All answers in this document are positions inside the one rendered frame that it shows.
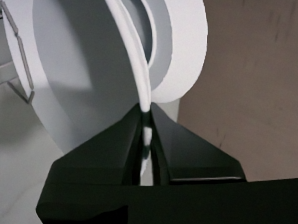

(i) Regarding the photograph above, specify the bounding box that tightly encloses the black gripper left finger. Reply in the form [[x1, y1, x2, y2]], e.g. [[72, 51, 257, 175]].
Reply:
[[44, 102, 142, 185]]

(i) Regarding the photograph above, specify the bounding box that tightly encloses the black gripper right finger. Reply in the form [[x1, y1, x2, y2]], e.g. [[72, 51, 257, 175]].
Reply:
[[150, 102, 247, 185]]

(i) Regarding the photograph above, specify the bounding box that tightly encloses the silver wire dish rack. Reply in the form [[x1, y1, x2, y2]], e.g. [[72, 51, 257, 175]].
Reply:
[[0, 0, 35, 105]]

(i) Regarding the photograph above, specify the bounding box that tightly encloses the white round plate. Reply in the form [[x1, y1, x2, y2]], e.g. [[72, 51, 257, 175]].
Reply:
[[2, 0, 151, 176], [121, 0, 207, 103]]

